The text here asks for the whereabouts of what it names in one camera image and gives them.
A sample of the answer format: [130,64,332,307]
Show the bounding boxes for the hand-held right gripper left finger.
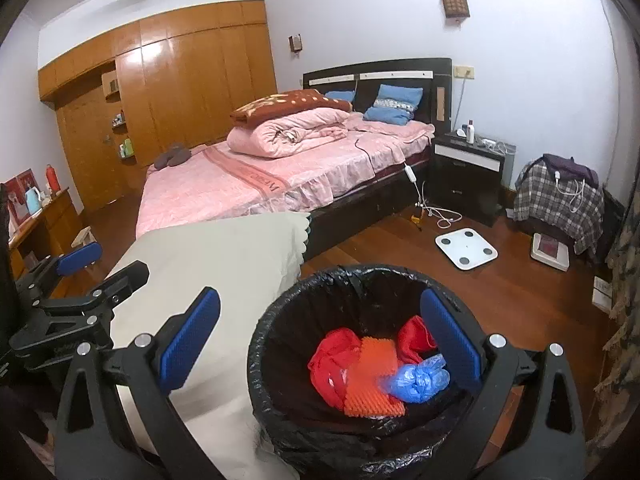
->
[54,286,236,480]

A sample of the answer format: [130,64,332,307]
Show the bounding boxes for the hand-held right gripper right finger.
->
[419,287,588,480]

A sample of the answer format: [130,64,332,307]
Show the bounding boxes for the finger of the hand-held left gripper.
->
[37,260,151,322]
[15,241,104,311]

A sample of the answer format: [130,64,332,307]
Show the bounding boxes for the blue plastic bag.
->
[382,353,451,403]

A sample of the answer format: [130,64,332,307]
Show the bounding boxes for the orange foam net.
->
[344,336,407,418]

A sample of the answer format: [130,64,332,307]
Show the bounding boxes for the trash bin with black bag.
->
[247,265,501,476]

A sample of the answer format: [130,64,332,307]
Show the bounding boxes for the red plastic bag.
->
[307,315,440,411]

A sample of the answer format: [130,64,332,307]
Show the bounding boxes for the wooden desk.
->
[7,187,83,281]

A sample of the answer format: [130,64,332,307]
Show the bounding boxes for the cream cloth-covered table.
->
[102,211,313,480]

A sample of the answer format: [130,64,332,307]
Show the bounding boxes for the white bathroom scale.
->
[435,228,499,272]

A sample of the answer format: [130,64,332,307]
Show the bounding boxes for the pink bedsheet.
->
[136,120,436,238]

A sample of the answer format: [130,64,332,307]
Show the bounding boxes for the white scale with red panel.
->
[530,232,571,272]

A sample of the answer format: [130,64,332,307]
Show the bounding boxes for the black and white nightstand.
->
[429,131,516,228]

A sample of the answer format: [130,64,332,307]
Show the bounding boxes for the white box with label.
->
[591,276,613,311]

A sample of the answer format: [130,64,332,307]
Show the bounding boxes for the plaid cloth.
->
[512,159,606,256]

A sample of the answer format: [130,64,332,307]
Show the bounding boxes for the dark floral curtain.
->
[595,195,640,461]

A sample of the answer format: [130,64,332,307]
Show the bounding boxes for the folded pink quilt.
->
[227,107,351,159]

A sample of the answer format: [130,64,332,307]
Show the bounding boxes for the wooden wardrobe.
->
[37,0,278,211]

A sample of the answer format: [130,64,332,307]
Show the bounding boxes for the purple garment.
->
[542,154,600,188]

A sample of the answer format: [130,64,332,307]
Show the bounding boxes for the brown floral blanket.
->
[230,89,353,126]

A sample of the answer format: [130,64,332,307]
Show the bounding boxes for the blue pillow with lace band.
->
[362,84,425,126]

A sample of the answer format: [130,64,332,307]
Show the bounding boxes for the dark wooden bed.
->
[136,57,453,261]

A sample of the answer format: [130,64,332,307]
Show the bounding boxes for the red photo frame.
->
[2,169,37,223]

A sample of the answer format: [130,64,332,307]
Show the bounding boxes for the white floor cables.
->
[415,180,463,231]

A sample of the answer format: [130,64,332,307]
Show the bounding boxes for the white charger cable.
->
[552,170,586,213]

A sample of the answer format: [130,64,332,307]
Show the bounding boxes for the large wooden wall lamp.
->
[441,0,471,21]

